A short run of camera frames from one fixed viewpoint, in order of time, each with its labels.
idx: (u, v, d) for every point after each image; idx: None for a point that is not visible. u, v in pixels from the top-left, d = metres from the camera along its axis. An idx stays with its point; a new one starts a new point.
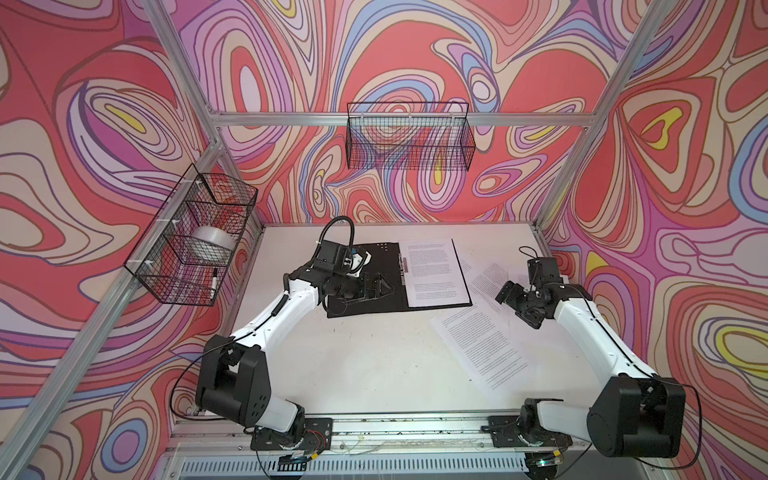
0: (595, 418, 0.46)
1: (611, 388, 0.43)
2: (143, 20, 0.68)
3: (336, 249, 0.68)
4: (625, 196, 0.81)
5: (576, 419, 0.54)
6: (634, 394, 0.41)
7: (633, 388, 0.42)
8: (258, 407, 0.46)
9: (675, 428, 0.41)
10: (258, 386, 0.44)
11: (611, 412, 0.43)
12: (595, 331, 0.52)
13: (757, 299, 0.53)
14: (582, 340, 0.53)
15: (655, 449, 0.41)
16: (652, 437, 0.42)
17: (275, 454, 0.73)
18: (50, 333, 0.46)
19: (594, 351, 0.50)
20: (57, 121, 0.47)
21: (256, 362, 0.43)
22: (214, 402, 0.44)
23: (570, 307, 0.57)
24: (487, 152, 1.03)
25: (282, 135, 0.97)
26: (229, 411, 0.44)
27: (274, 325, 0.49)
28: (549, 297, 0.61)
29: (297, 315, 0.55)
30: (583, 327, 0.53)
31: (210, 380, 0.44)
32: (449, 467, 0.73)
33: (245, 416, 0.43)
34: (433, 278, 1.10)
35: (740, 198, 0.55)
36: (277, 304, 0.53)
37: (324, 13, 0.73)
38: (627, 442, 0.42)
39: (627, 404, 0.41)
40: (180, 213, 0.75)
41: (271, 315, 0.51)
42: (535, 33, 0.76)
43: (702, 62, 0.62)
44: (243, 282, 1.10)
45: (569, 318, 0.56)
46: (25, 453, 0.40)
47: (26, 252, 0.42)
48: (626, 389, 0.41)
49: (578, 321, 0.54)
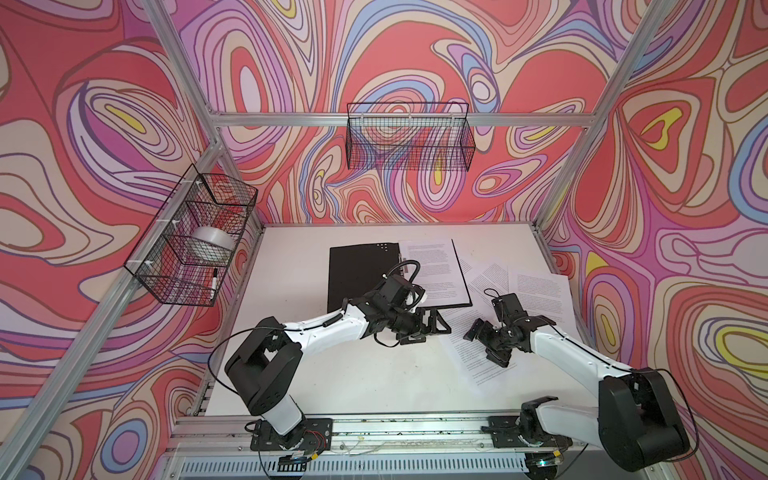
0: (607, 432, 0.45)
1: (604, 393, 0.44)
2: (143, 21, 0.68)
3: (399, 291, 0.67)
4: (625, 195, 0.82)
5: (578, 419, 0.54)
6: (625, 394, 0.43)
7: (621, 386, 0.44)
8: (271, 401, 0.47)
9: (676, 417, 0.43)
10: (281, 382, 0.46)
11: (617, 420, 0.43)
12: (570, 348, 0.55)
13: (758, 300, 0.52)
14: (565, 362, 0.55)
15: (672, 447, 0.42)
16: (662, 434, 0.42)
17: (275, 455, 0.73)
18: (49, 333, 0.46)
19: (577, 369, 0.52)
20: (58, 122, 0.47)
21: (292, 358, 0.44)
22: (239, 375, 0.47)
23: (542, 336, 0.60)
24: (487, 152, 1.03)
25: (282, 135, 0.97)
26: (246, 391, 0.45)
27: (319, 336, 0.51)
28: (520, 334, 0.65)
29: (341, 338, 0.57)
30: (558, 349, 0.56)
31: (247, 352, 0.47)
32: (449, 467, 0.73)
33: (256, 398, 0.44)
34: (433, 278, 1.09)
35: (740, 198, 0.55)
36: (330, 317, 0.56)
37: (324, 13, 0.73)
38: (645, 447, 0.41)
39: (623, 404, 0.42)
40: (180, 213, 0.75)
41: (321, 325, 0.53)
42: (535, 34, 0.76)
43: (703, 62, 0.61)
44: (243, 282, 1.10)
45: (544, 346, 0.60)
46: (25, 453, 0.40)
47: (25, 251, 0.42)
48: (617, 389, 0.43)
49: (551, 344, 0.58)
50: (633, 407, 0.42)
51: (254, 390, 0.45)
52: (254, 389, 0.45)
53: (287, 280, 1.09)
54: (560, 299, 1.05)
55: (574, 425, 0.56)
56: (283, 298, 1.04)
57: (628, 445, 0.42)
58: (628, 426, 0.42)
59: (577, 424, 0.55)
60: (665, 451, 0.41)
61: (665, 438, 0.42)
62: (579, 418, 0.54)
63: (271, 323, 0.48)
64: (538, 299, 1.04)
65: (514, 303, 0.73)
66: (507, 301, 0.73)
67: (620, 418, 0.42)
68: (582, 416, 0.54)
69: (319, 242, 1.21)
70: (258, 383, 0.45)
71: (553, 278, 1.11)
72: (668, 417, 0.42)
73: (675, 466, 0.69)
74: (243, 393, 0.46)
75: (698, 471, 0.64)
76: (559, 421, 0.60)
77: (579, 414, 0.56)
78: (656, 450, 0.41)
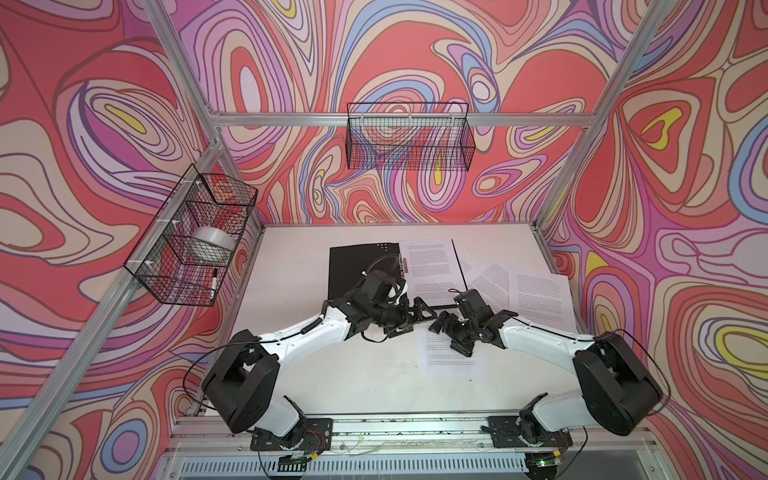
0: (597, 407, 0.46)
1: (580, 368, 0.46)
2: (143, 21, 0.68)
3: (379, 287, 0.66)
4: (625, 195, 0.82)
5: (570, 407, 0.55)
6: (594, 361, 0.45)
7: (592, 357, 0.46)
8: (252, 416, 0.45)
9: (643, 370, 0.46)
10: (261, 395, 0.44)
11: (598, 390, 0.44)
12: (536, 334, 0.57)
13: (758, 300, 0.52)
14: (536, 349, 0.56)
15: (653, 400, 0.45)
16: (642, 392, 0.45)
17: (275, 455, 0.73)
18: (49, 333, 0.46)
19: (548, 352, 0.54)
20: (58, 122, 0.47)
21: (271, 370, 0.43)
22: (213, 395, 0.45)
23: (509, 330, 0.62)
24: (486, 152, 1.03)
25: (282, 135, 0.97)
26: (223, 409, 0.44)
27: (299, 343, 0.50)
28: (490, 334, 0.66)
29: (320, 343, 0.56)
30: (527, 338, 0.58)
31: (222, 369, 0.45)
32: (449, 467, 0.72)
33: (237, 414, 0.43)
34: (433, 278, 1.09)
35: (740, 198, 0.55)
36: (307, 324, 0.54)
37: (324, 13, 0.73)
38: (631, 409, 0.43)
39: (597, 372, 0.45)
40: (180, 214, 0.75)
41: (300, 333, 0.52)
42: (536, 34, 0.76)
43: (702, 62, 0.62)
44: (243, 282, 1.10)
45: (515, 339, 0.61)
46: (25, 453, 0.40)
47: (25, 252, 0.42)
48: (588, 360, 0.45)
49: (519, 336, 0.59)
50: (608, 374, 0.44)
51: (233, 407, 0.44)
52: (234, 406, 0.44)
53: (287, 280, 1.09)
54: (560, 299, 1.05)
55: (570, 415, 0.56)
56: (283, 299, 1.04)
57: (617, 414, 0.43)
58: (608, 394, 0.44)
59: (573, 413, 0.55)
60: (648, 407, 0.44)
61: (644, 394, 0.45)
62: (570, 405, 0.55)
63: (245, 336, 0.47)
64: (538, 299, 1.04)
65: (479, 299, 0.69)
66: (471, 300, 0.73)
67: (600, 388, 0.44)
68: (574, 402, 0.53)
69: (319, 242, 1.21)
70: (239, 398, 0.43)
71: (553, 278, 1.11)
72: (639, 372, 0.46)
73: (675, 466, 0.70)
74: (222, 412, 0.44)
75: (698, 471, 0.64)
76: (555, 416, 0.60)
77: (570, 400, 0.55)
78: (641, 409, 0.44)
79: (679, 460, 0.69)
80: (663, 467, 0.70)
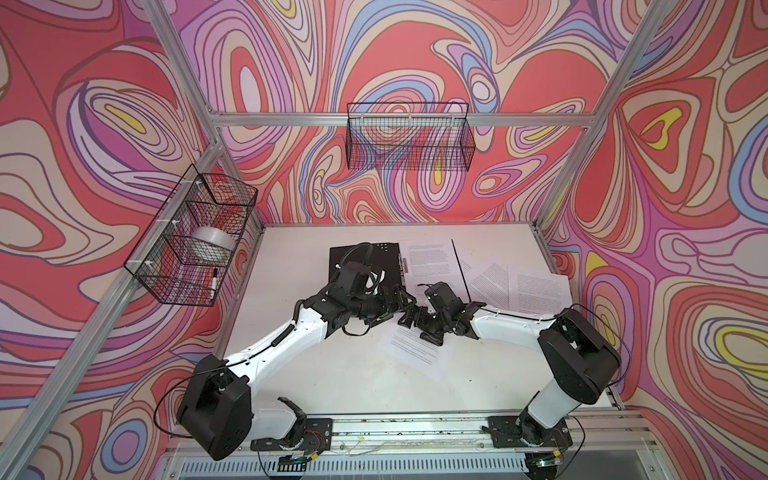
0: (564, 380, 0.49)
1: (544, 346, 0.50)
2: (143, 21, 0.68)
3: (355, 278, 0.62)
4: (625, 195, 0.82)
5: (556, 396, 0.56)
6: (558, 338, 0.48)
7: (553, 335, 0.49)
8: (234, 438, 0.43)
9: (598, 339, 0.49)
10: (237, 421, 0.42)
11: (562, 363, 0.47)
12: (504, 320, 0.59)
13: (758, 300, 0.52)
14: (506, 336, 0.59)
15: (608, 365, 0.47)
16: (598, 359, 0.48)
17: (274, 455, 0.73)
18: (49, 332, 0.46)
19: (516, 337, 0.57)
20: (58, 122, 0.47)
21: (238, 397, 0.41)
22: (191, 423, 0.43)
23: (480, 322, 0.64)
24: (486, 152, 1.03)
25: (282, 135, 0.97)
26: (203, 437, 0.42)
27: (269, 358, 0.47)
28: (463, 328, 0.67)
29: (296, 349, 0.52)
30: (495, 325, 0.61)
31: (191, 401, 0.43)
32: (449, 467, 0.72)
33: (214, 447, 0.41)
34: (434, 278, 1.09)
35: (740, 198, 0.55)
36: (278, 336, 0.51)
37: (324, 13, 0.73)
38: (592, 376, 0.46)
39: (562, 348, 0.47)
40: (181, 213, 0.75)
41: (270, 346, 0.49)
42: (536, 34, 0.76)
43: (702, 62, 0.62)
44: (243, 282, 1.10)
45: (485, 328, 0.63)
46: (25, 453, 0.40)
47: (25, 252, 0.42)
48: (550, 338, 0.48)
49: (489, 324, 0.62)
50: (569, 347, 0.47)
51: (211, 437, 0.42)
52: (210, 438, 0.42)
53: (287, 280, 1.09)
54: (560, 299, 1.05)
55: (559, 404, 0.57)
56: (283, 299, 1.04)
57: (581, 382, 0.46)
58: (573, 366, 0.46)
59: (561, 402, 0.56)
60: (606, 372, 0.47)
61: (600, 360, 0.48)
62: (554, 393, 0.56)
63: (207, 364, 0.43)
64: (538, 299, 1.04)
65: (449, 292, 0.73)
66: (442, 293, 0.72)
67: (564, 361, 0.46)
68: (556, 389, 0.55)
69: (320, 242, 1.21)
70: (211, 432, 0.42)
71: (553, 278, 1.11)
72: (596, 341, 0.48)
73: (675, 466, 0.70)
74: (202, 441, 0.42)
75: (698, 471, 0.64)
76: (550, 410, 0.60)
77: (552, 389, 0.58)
78: (600, 374, 0.46)
79: (679, 460, 0.69)
80: (663, 466, 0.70)
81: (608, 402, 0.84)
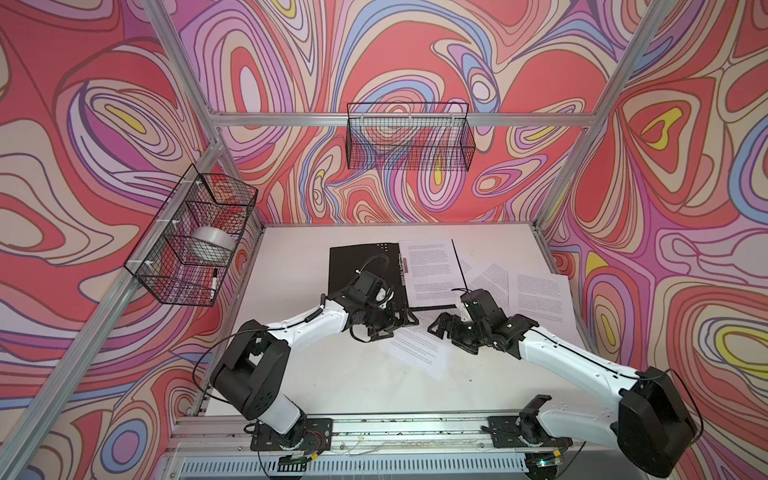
0: (625, 441, 0.44)
1: (623, 410, 0.42)
2: (144, 21, 0.69)
3: (373, 283, 0.71)
4: (625, 195, 0.82)
5: (583, 425, 0.55)
6: (648, 410, 0.41)
7: (640, 402, 0.42)
8: (262, 404, 0.46)
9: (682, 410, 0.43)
10: (270, 382, 0.45)
11: (638, 433, 0.42)
12: (565, 354, 0.53)
13: (758, 300, 0.52)
14: (560, 367, 0.53)
15: (685, 439, 0.42)
16: (677, 431, 0.43)
17: (275, 455, 0.73)
18: (49, 332, 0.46)
19: (575, 374, 0.50)
20: (58, 122, 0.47)
21: (280, 355, 0.45)
22: (225, 384, 0.46)
23: (531, 343, 0.57)
24: (486, 153, 1.03)
25: (282, 135, 0.97)
26: (236, 398, 0.45)
27: (303, 331, 0.52)
28: (506, 342, 0.61)
29: (324, 331, 0.58)
30: (552, 357, 0.54)
31: (232, 358, 0.47)
32: (449, 467, 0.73)
33: (249, 402, 0.44)
34: (434, 278, 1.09)
35: (740, 198, 0.55)
36: (310, 313, 0.57)
37: (324, 13, 0.73)
38: (668, 453, 0.40)
39: (649, 421, 0.40)
40: (181, 214, 0.75)
41: (304, 320, 0.54)
42: (536, 34, 0.76)
43: (702, 63, 0.62)
44: (243, 282, 1.10)
45: (536, 355, 0.56)
46: (25, 454, 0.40)
47: (26, 252, 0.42)
48: (638, 407, 0.42)
49: (545, 353, 0.55)
50: (655, 419, 0.41)
51: (246, 396, 0.45)
52: (246, 393, 0.45)
53: (287, 280, 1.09)
54: (560, 299, 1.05)
55: (580, 430, 0.55)
56: (283, 299, 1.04)
57: (653, 455, 0.41)
58: (654, 440, 0.40)
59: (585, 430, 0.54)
60: (681, 446, 0.42)
61: (680, 434, 0.43)
62: (583, 424, 0.55)
63: (253, 325, 0.48)
64: (538, 298, 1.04)
65: (489, 301, 0.66)
66: (482, 301, 0.66)
67: (643, 433, 0.41)
68: (588, 422, 0.54)
69: (320, 242, 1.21)
70: (250, 385, 0.45)
71: (553, 278, 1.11)
72: (678, 411, 0.42)
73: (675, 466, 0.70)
74: (234, 400, 0.45)
75: (698, 471, 0.64)
76: (564, 426, 0.59)
77: (584, 420, 0.55)
78: (675, 450, 0.41)
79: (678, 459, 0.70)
80: None
81: None
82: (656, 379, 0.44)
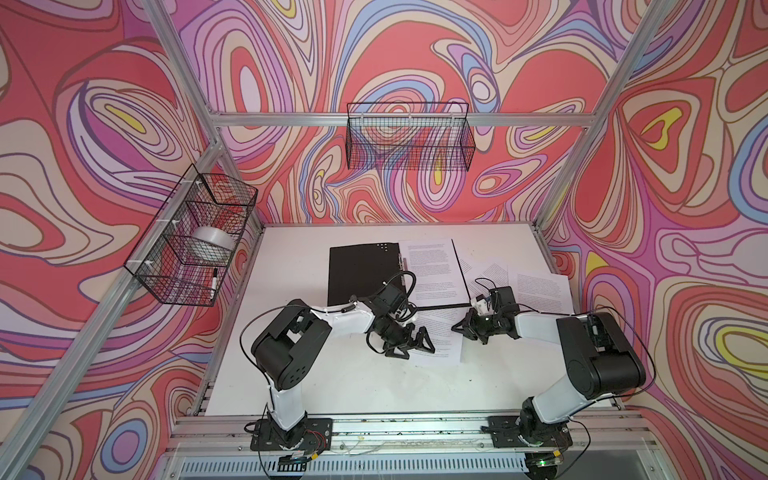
0: (572, 372, 0.51)
1: (563, 332, 0.52)
2: (143, 20, 0.68)
3: (398, 295, 0.77)
4: (625, 195, 0.82)
5: (569, 400, 0.56)
6: (574, 324, 0.51)
7: (573, 322, 0.51)
8: (296, 378, 0.50)
9: (625, 345, 0.49)
10: (307, 358, 0.49)
11: (573, 351, 0.50)
12: (539, 313, 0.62)
13: (758, 299, 0.52)
14: (539, 329, 0.63)
15: (625, 367, 0.47)
16: (615, 359, 0.48)
17: (275, 455, 0.73)
18: (48, 333, 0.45)
19: (548, 332, 0.60)
20: (58, 121, 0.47)
21: (323, 332, 0.49)
22: (265, 351, 0.50)
23: (520, 315, 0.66)
24: (487, 153, 1.03)
25: (282, 135, 0.97)
26: (273, 368, 0.49)
27: (338, 319, 0.56)
28: (508, 324, 0.73)
29: (356, 325, 0.64)
30: (531, 320, 0.66)
31: (278, 328, 0.51)
32: (449, 467, 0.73)
33: (288, 370, 0.48)
34: (434, 278, 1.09)
35: (740, 198, 0.55)
36: (348, 305, 0.63)
37: (324, 12, 0.73)
38: (600, 372, 0.47)
39: (573, 332, 0.50)
40: (180, 214, 0.75)
41: (339, 310, 0.59)
42: (535, 34, 0.76)
43: (702, 62, 0.62)
44: (243, 282, 1.10)
45: (525, 324, 0.68)
46: (23, 457, 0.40)
47: (26, 252, 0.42)
48: (568, 323, 0.51)
49: (528, 319, 0.67)
50: (584, 334, 0.50)
51: (281, 368, 0.48)
52: (287, 361, 0.49)
53: (286, 281, 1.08)
54: (560, 299, 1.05)
55: (566, 407, 0.57)
56: (282, 298, 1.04)
57: (587, 375, 0.47)
58: (581, 353, 0.48)
59: (563, 394, 0.57)
60: (621, 375, 0.46)
61: (616, 358, 0.48)
62: (570, 398, 0.55)
63: (299, 304, 0.53)
64: (538, 298, 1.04)
65: (509, 294, 0.80)
66: (501, 293, 0.80)
67: (575, 347, 0.49)
68: (571, 391, 0.54)
69: (319, 242, 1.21)
70: (291, 355, 0.49)
71: (553, 278, 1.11)
72: (621, 345, 0.49)
73: (674, 465, 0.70)
74: (273, 368, 0.49)
75: (698, 471, 0.64)
76: (550, 402, 0.62)
77: (570, 394, 0.55)
78: (609, 371, 0.47)
79: (678, 459, 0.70)
80: (662, 466, 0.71)
81: (608, 402, 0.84)
82: (600, 316, 0.52)
